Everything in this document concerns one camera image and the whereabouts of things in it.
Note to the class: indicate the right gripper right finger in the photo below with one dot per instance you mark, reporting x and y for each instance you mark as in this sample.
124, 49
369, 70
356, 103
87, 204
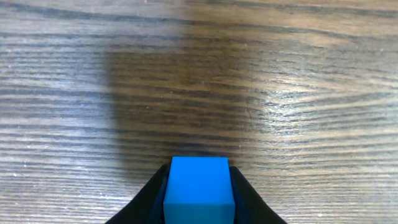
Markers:
248, 205

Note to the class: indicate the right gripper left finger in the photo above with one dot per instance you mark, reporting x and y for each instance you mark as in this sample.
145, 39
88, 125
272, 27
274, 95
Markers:
149, 202

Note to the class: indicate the blue cube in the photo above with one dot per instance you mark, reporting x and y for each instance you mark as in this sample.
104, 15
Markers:
199, 186

